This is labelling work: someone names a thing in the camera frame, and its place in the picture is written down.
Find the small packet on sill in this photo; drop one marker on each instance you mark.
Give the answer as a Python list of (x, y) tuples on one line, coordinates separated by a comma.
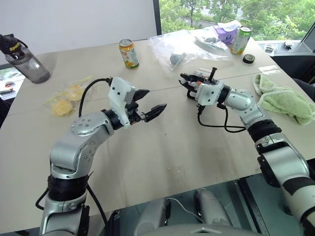
[(270, 46)]

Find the black tape roll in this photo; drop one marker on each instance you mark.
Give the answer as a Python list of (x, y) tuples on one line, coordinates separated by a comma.
[(248, 59)]

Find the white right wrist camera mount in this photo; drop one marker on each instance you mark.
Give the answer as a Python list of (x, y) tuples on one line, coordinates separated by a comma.
[(209, 94)]

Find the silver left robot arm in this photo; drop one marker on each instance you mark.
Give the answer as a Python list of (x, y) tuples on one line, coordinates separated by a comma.
[(73, 150)]

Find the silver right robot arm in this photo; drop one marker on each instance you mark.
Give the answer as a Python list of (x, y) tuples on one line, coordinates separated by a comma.
[(278, 152)]

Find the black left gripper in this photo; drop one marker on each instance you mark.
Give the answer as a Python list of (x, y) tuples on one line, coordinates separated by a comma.
[(134, 114)]

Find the green towel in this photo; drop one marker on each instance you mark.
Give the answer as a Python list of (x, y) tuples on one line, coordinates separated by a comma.
[(285, 100)]

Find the orange juice can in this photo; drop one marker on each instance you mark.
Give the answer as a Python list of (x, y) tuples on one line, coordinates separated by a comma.
[(130, 55)]

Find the clear bag of pastries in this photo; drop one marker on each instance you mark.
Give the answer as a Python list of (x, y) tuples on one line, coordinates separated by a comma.
[(53, 98)]

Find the grey sports water bottle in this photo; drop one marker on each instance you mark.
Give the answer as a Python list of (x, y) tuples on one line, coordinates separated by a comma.
[(29, 66)]

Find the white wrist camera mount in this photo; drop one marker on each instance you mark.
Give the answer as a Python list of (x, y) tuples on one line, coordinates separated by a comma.
[(118, 91), (209, 94)]

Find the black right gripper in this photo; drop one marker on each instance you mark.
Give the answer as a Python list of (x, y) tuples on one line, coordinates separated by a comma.
[(192, 93)]

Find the green drink can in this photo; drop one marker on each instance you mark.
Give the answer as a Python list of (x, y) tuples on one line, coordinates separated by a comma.
[(240, 41)]

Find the clear plastic bag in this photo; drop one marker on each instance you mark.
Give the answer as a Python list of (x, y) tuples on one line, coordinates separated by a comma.
[(167, 46)]

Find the purple tissue pack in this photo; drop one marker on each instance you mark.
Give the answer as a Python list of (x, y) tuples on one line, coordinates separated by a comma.
[(226, 34)]

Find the clear pen holder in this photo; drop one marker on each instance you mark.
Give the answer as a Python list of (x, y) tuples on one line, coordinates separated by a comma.
[(203, 72)]

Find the dark grey object in bag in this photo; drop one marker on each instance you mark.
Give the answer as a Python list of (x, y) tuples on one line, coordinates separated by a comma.
[(177, 59)]

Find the yellow round pastry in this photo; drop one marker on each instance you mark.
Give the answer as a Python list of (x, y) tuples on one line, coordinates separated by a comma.
[(61, 107), (75, 93)]

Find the grey robot torso edge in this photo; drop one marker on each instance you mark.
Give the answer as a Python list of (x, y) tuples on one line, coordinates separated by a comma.
[(209, 229)]

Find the black clip on sill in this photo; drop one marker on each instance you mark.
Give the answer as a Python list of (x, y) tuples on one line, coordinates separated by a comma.
[(287, 45)]

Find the white label strip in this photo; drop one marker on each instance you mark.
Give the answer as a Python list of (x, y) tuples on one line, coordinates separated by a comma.
[(269, 70)]

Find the black window frame post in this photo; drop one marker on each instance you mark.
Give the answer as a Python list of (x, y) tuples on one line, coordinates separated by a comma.
[(157, 17)]

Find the grey rounded robot leg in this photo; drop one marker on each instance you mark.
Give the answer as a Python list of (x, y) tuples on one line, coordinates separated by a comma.
[(212, 209), (152, 216)]

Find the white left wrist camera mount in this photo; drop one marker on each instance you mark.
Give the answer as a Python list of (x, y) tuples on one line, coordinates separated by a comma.
[(118, 91)]

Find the black chair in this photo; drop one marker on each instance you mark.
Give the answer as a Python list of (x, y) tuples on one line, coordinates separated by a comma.
[(297, 68)]

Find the black pen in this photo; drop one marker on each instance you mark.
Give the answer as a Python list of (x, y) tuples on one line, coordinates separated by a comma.
[(213, 73)]

